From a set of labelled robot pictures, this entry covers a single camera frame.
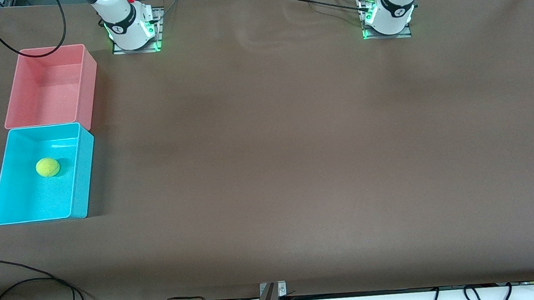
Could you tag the yellow tennis ball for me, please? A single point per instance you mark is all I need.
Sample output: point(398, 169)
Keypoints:
point(47, 167)

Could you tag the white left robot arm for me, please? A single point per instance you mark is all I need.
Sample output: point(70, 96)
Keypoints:
point(396, 6)

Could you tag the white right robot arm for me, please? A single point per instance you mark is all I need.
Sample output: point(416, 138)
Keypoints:
point(121, 18)

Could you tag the pink plastic bin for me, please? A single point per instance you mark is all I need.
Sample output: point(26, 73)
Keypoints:
point(48, 91)

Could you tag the blue plastic bin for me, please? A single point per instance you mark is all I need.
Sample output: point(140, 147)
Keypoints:
point(28, 202)

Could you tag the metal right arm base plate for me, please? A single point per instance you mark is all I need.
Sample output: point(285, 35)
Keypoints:
point(161, 39)

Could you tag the grey metal bracket plate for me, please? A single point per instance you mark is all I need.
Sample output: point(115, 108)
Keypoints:
point(282, 289)

